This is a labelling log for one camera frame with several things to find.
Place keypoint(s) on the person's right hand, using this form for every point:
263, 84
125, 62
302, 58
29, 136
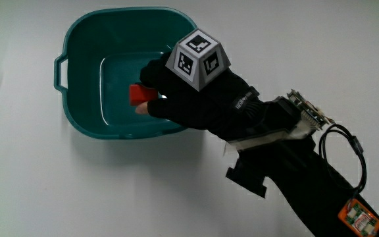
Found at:
209, 98

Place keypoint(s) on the red block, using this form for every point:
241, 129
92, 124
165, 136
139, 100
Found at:
141, 94

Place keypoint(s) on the person's right forearm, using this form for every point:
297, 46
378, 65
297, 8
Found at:
304, 177

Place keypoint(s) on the wrist circuit board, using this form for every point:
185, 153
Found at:
311, 113

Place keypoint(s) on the teal plastic basin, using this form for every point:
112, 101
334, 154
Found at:
84, 66

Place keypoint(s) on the orange sensor module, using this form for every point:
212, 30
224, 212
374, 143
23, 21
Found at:
359, 219

